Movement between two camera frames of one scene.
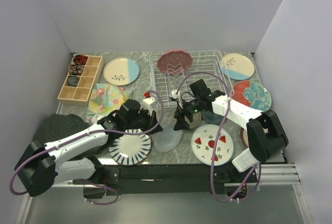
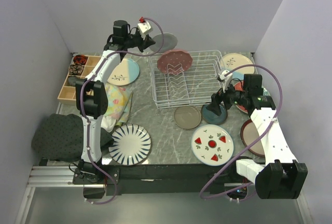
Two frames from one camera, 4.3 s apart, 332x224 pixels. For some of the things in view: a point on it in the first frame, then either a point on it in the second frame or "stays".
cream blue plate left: (121, 71) stays
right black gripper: (179, 114) -> (216, 99)
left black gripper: (151, 120) -> (146, 43)
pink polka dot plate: (174, 61) stays
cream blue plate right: (237, 66) stays
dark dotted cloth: (57, 125) stays
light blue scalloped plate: (167, 139) -> (164, 42)
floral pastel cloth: (106, 98) stays
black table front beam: (130, 179) stays
